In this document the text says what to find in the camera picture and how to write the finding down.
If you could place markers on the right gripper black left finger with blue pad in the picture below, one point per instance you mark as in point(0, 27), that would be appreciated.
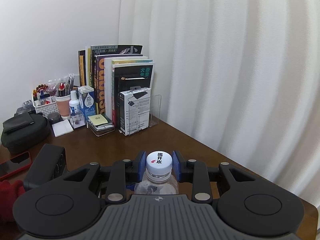
point(93, 183)

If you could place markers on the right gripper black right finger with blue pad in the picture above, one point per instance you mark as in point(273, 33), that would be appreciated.
point(200, 176)

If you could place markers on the clear plastic water bottle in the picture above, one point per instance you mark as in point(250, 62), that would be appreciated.
point(158, 185)

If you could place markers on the white bottle cap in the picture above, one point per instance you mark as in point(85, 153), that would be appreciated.
point(159, 164)

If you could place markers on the white dropper bottle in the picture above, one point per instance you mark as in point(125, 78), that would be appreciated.
point(74, 104)

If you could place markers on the black zip case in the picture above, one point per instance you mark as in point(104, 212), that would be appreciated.
point(21, 140)

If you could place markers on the white notepad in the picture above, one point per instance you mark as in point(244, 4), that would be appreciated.
point(62, 128)

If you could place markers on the red phone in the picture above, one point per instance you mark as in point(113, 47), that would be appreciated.
point(15, 165)

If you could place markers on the red cloth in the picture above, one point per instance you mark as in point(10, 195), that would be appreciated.
point(8, 195)

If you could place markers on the black wallet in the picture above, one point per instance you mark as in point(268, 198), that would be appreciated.
point(17, 122)

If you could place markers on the small clear box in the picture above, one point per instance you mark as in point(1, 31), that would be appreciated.
point(77, 120)

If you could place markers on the white plastic basket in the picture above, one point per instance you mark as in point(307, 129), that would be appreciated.
point(44, 104)

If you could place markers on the metal tin with sticky notes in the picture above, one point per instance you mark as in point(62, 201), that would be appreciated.
point(100, 124)

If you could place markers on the pink paper cup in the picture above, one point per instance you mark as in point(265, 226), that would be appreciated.
point(63, 106)

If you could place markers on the clear acrylic bookend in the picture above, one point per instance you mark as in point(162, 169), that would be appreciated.
point(155, 110)

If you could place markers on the blue white carton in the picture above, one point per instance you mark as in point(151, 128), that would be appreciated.
point(87, 101)

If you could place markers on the white product box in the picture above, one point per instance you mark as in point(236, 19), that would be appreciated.
point(134, 110)

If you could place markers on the purple book orange letters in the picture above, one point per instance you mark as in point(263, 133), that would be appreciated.
point(99, 77)

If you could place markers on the black book teal characters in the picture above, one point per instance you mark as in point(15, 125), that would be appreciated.
point(128, 75)

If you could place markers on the black yellow book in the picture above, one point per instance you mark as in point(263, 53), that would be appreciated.
point(82, 67)

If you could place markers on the white curtain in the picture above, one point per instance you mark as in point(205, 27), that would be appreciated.
point(240, 76)

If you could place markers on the tall black white book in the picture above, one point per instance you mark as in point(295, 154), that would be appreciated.
point(107, 49)

